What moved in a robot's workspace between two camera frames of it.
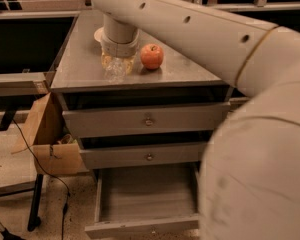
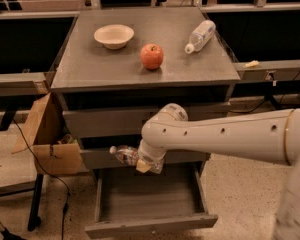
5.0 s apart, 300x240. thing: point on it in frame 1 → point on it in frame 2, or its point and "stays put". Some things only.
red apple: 151,55 stays put
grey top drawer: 106,122 stays put
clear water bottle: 115,73 → 130,155
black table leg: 34,219 stays put
